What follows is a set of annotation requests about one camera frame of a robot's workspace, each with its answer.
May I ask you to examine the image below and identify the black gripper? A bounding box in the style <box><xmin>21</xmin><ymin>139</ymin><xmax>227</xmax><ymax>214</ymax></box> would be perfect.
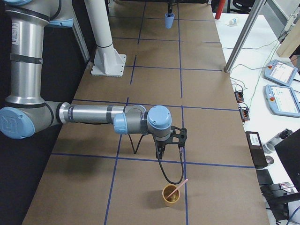
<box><xmin>153</xmin><ymin>136</ymin><xmax>168</xmax><ymax>160</ymax></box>

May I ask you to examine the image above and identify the blue ribbed plastic cup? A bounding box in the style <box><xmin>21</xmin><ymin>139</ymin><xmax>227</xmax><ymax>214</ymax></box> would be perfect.
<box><xmin>165</xmin><ymin>13</ymin><xmax>175</xmax><ymax>29</ymax></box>

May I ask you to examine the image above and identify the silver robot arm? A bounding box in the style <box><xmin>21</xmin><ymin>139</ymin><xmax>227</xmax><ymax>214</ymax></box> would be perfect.
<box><xmin>0</xmin><ymin>0</ymin><xmax>174</xmax><ymax>159</ymax></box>

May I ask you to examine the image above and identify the bamboo wooden cup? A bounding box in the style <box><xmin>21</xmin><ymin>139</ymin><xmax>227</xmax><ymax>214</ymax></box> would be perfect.
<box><xmin>162</xmin><ymin>184</ymin><xmax>180</xmax><ymax>207</ymax></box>

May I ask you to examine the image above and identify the red cylinder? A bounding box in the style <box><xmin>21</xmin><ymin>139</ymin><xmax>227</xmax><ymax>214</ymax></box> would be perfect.
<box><xmin>215</xmin><ymin>0</ymin><xmax>226</xmax><ymax>20</ymax></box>

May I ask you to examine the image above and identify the white plastic bottle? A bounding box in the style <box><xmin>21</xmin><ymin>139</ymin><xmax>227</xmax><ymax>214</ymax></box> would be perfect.
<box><xmin>228</xmin><ymin>17</ymin><xmax>239</xmax><ymax>26</ymax></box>

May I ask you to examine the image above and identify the near orange connector module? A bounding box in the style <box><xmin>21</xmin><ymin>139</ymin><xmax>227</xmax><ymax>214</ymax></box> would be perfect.
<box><xmin>238</xmin><ymin>104</ymin><xmax>250</xmax><ymax>122</ymax></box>

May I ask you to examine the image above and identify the orange connector module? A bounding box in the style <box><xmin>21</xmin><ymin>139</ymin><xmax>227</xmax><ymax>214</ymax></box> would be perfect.
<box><xmin>234</xmin><ymin>90</ymin><xmax>244</xmax><ymax>103</ymax></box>
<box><xmin>238</xmin><ymin>104</ymin><xmax>250</xmax><ymax>122</ymax></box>

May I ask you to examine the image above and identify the black box with label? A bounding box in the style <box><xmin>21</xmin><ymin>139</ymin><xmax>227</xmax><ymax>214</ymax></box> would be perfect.
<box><xmin>245</xmin><ymin>131</ymin><xmax>268</xmax><ymax>169</ymax></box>

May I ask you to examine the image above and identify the far orange connector module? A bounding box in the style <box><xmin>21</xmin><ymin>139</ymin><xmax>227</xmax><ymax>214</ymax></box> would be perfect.
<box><xmin>234</xmin><ymin>90</ymin><xmax>244</xmax><ymax>103</ymax></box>

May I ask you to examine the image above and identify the far teach pendant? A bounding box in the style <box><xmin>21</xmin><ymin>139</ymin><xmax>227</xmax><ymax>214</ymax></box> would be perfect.
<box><xmin>264</xmin><ymin>60</ymin><xmax>298</xmax><ymax>87</ymax></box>

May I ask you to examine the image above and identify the teach pendant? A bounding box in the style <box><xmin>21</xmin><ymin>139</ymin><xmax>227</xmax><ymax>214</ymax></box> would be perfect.
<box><xmin>264</xmin><ymin>60</ymin><xmax>298</xmax><ymax>87</ymax></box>
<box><xmin>263</xmin><ymin>85</ymin><xmax>300</xmax><ymax>118</ymax></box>

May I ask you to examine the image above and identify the wooden board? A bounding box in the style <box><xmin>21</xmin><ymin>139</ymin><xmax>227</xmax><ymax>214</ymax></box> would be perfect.
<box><xmin>277</xmin><ymin>20</ymin><xmax>300</xmax><ymax>58</ymax></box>

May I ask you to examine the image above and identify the black monitor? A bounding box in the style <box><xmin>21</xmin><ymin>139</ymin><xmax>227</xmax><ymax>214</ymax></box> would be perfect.
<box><xmin>275</xmin><ymin>129</ymin><xmax>300</xmax><ymax>191</ymax></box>

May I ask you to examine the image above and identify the near teach pendant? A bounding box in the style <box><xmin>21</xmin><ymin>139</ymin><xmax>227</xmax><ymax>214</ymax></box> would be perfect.
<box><xmin>263</xmin><ymin>85</ymin><xmax>300</xmax><ymax>118</ymax></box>

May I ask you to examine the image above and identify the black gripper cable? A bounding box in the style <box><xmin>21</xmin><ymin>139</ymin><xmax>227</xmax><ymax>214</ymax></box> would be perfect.
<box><xmin>127</xmin><ymin>134</ymin><xmax>186</xmax><ymax>185</ymax></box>

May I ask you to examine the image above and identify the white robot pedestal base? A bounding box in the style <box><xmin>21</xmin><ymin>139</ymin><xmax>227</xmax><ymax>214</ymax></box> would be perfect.
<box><xmin>85</xmin><ymin>0</ymin><xmax>127</xmax><ymax>77</ymax></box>

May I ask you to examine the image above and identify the aluminium frame post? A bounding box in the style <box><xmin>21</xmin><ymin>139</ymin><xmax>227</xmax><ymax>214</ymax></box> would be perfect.
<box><xmin>224</xmin><ymin>0</ymin><xmax>266</xmax><ymax>73</ymax></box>

